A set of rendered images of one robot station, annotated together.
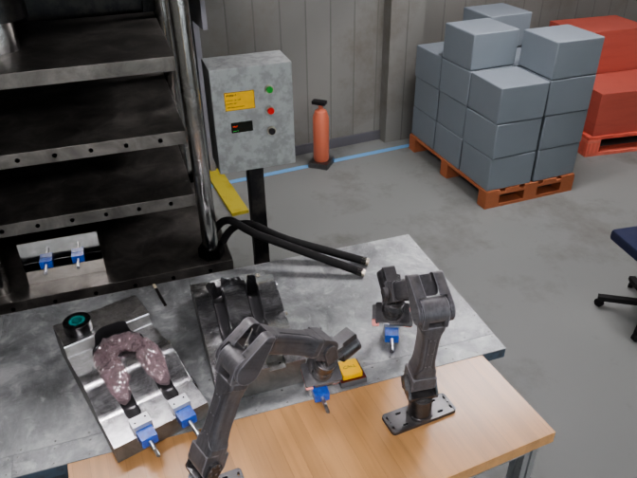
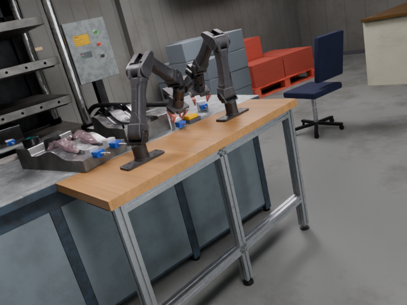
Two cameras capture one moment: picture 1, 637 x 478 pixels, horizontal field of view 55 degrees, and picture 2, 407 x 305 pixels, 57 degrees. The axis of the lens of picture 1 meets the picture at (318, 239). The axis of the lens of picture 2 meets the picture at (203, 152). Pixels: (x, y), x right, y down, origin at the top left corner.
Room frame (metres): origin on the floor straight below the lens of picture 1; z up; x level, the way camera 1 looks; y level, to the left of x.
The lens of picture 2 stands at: (-0.63, 0.51, 1.29)
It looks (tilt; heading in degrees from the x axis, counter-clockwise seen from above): 19 degrees down; 342
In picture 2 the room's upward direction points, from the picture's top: 13 degrees counter-clockwise
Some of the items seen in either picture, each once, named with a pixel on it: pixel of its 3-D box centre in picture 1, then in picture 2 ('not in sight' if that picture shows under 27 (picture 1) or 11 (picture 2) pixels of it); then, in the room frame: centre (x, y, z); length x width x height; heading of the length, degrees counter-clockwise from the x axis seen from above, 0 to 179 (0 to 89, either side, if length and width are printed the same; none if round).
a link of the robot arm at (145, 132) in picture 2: (202, 464); (137, 137); (0.91, 0.28, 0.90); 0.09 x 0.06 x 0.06; 38
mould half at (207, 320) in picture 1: (243, 320); (124, 121); (1.47, 0.24, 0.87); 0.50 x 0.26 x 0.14; 18
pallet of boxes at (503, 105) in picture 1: (494, 100); (202, 79); (4.25, -1.30, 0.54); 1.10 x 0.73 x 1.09; 20
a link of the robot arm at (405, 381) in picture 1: (419, 385); (227, 96); (1.15, -0.26, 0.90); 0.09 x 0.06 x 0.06; 102
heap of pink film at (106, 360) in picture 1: (127, 358); (68, 140); (1.28, 0.55, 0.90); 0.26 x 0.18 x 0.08; 35
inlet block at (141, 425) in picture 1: (148, 438); (99, 153); (1.03, 0.44, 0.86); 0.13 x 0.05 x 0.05; 35
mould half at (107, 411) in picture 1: (127, 368); (69, 149); (1.28, 0.56, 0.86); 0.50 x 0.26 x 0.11; 35
